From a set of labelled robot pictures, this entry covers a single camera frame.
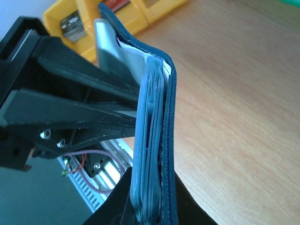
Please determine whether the blue zip card holder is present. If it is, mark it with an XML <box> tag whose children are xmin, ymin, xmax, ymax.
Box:
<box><xmin>98</xmin><ymin>3</ymin><xmax>179</xmax><ymax>225</ymax></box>

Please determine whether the yellow bin with red cards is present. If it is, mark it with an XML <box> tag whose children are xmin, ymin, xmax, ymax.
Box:
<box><xmin>115</xmin><ymin>0</ymin><xmax>187</xmax><ymax>35</ymax></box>

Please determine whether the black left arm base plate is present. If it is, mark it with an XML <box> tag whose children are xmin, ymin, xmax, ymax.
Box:
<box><xmin>84</xmin><ymin>153</ymin><xmax>110</xmax><ymax>178</ymax></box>

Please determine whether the grey slotted cable duct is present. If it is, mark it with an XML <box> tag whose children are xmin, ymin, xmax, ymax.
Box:
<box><xmin>57</xmin><ymin>139</ymin><xmax>133</xmax><ymax>213</ymax></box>

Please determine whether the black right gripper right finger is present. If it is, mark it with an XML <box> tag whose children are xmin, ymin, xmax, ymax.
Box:
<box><xmin>174</xmin><ymin>172</ymin><xmax>217</xmax><ymax>225</ymax></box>

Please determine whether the red card stack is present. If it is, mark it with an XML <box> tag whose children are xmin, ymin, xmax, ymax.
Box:
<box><xmin>103</xmin><ymin>0</ymin><xmax>130</xmax><ymax>13</ymax></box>

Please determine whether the yellow bin with dark cards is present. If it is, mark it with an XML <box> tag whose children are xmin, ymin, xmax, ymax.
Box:
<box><xmin>43</xmin><ymin>0</ymin><xmax>101</xmax><ymax>62</ymax></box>

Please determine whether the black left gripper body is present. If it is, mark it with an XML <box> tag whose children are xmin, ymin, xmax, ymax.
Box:
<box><xmin>0</xmin><ymin>16</ymin><xmax>48</xmax><ymax>172</ymax></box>

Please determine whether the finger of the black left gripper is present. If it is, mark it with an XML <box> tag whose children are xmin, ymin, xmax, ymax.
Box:
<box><xmin>0</xmin><ymin>88</ymin><xmax>138</xmax><ymax>160</ymax></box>
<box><xmin>31</xmin><ymin>36</ymin><xmax>138</xmax><ymax>101</ymax></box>

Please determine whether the dark card stack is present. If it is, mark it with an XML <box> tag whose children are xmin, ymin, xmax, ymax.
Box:
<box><xmin>60</xmin><ymin>11</ymin><xmax>87</xmax><ymax>43</ymax></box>

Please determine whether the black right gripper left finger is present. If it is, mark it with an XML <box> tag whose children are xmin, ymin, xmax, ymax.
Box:
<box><xmin>84</xmin><ymin>167</ymin><xmax>138</xmax><ymax>225</ymax></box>

